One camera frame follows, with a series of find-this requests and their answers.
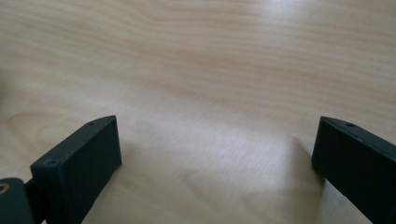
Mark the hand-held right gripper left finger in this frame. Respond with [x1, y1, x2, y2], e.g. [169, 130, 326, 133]
[30, 115, 122, 224]

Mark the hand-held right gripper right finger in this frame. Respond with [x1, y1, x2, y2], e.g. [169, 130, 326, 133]
[311, 116, 396, 224]

